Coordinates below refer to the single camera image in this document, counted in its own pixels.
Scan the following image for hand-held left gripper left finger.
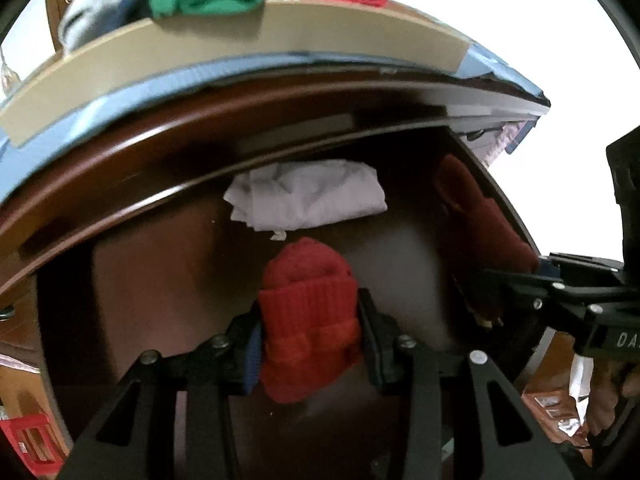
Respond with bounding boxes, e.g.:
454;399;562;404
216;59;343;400
60;305;266;480

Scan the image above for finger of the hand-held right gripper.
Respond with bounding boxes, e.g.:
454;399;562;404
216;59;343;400
537;252;626;286
467;267;601;331

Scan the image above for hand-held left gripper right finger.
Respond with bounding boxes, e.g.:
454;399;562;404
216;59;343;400
357;287;576;480

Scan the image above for red ribbed knit sock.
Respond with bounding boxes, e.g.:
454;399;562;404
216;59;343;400
257;237;363;405

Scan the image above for dark red sock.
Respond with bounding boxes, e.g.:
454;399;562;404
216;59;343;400
434;154;540;328

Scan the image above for pale underwear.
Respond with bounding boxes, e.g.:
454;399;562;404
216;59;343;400
223;159;388;241

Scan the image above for gold cardboard tray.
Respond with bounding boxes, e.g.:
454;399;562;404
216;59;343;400
0;0;482;150

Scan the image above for navy cloth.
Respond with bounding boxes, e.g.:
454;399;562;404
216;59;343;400
117;0;166;23

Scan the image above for grey cloth with dark mark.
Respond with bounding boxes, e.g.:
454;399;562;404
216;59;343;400
57;0;151;53

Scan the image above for person's right hand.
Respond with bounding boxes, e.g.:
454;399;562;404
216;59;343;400
585;357;640;436

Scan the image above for white plastic bag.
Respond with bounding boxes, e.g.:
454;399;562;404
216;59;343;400
567;355;597;428

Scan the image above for pink striped cloth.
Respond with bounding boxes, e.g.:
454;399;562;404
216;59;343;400
465;119;531;167

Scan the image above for red plastic stool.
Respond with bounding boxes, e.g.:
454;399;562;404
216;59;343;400
0;412;67;468

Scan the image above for pink patterned cloth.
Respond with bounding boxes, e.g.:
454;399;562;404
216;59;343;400
0;352;41;373

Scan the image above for dark wooden desk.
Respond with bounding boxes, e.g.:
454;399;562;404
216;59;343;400
0;62;553;461

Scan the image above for blue plaid tablecloth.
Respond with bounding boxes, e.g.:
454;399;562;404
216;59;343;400
0;42;551;206

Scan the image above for curtain tassel tieback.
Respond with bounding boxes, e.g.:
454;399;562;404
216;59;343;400
0;47;21;93

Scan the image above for brown wooden door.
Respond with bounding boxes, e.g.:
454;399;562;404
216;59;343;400
44;0;83;56

